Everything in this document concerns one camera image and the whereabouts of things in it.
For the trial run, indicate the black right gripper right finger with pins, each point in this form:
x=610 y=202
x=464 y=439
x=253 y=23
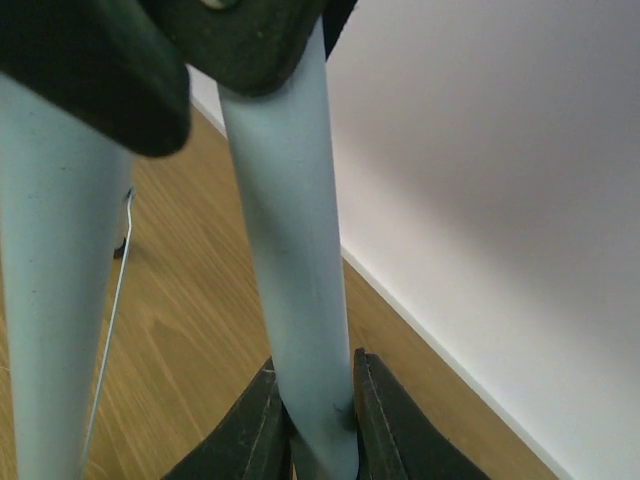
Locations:
x=396 y=440

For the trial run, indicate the light blue music stand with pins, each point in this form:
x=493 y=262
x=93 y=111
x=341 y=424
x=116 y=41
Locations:
x=85 y=85

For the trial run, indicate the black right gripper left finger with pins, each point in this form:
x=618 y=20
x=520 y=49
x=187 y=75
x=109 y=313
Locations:
x=251 y=442

